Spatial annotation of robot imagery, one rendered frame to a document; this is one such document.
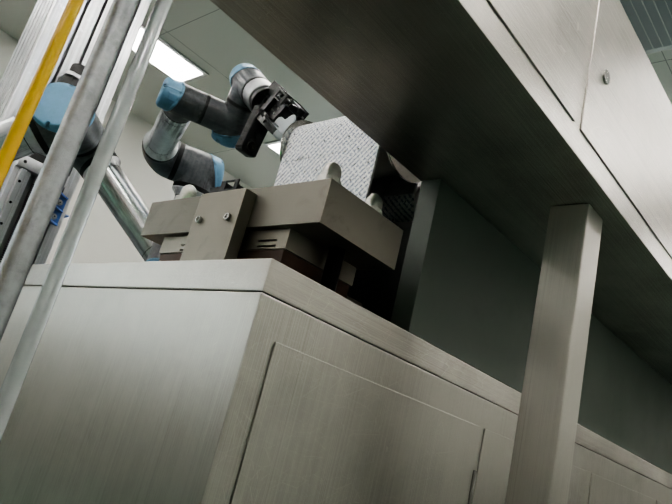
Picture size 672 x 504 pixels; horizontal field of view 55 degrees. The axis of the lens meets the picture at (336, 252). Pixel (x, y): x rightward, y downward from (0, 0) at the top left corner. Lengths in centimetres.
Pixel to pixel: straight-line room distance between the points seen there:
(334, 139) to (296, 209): 36
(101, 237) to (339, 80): 430
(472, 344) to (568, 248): 22
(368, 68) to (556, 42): 23
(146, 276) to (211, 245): 10
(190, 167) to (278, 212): 107
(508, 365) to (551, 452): 30
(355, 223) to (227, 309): 20
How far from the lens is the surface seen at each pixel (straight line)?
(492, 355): 111
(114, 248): 507
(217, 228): 88
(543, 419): 91
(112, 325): 92
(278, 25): 75
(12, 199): 185
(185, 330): 78
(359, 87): 81
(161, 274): 87
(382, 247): 86
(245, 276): 73
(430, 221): 96
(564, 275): 96
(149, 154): 185
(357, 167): 108
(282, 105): 138
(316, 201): 79
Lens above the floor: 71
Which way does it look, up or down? 17 degrees up
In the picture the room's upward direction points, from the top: 14 degrees clockwise
